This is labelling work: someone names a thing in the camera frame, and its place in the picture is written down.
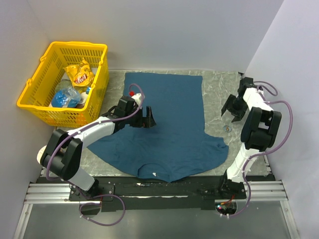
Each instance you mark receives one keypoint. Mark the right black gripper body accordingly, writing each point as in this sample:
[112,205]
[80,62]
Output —
[239,105]

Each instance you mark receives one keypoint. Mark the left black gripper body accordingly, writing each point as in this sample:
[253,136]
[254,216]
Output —
[135,120]

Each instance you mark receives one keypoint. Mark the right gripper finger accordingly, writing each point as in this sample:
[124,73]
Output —
[237,118]
[228,106]

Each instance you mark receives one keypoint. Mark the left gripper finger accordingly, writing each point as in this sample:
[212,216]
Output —
[148,122]
[149,114]

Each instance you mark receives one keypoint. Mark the blue t-shirt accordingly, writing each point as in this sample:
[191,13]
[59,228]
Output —
[177,146]

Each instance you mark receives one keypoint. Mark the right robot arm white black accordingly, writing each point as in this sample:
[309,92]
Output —
[258,133]

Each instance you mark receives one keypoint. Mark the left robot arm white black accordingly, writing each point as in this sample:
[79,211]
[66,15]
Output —
[62,154]

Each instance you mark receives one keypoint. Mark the small white bottle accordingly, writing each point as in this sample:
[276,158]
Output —
[84,95]

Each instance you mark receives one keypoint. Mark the yellow snack bag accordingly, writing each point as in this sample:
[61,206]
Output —
[80,74]

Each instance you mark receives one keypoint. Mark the blue plastic bag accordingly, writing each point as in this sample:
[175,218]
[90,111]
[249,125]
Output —
[66,98]

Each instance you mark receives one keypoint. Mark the yellow plastic basket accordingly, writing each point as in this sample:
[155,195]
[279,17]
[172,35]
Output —
[39,89]

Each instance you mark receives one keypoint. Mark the toilet paper roll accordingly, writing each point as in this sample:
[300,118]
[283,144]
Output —
[40,154]

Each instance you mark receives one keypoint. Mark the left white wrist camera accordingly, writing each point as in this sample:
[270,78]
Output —
[139,98]

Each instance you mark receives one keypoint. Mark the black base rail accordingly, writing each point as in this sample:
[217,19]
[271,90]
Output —
[117,193]

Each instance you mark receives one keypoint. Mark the aluminium frame rail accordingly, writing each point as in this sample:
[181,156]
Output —
[47,193]

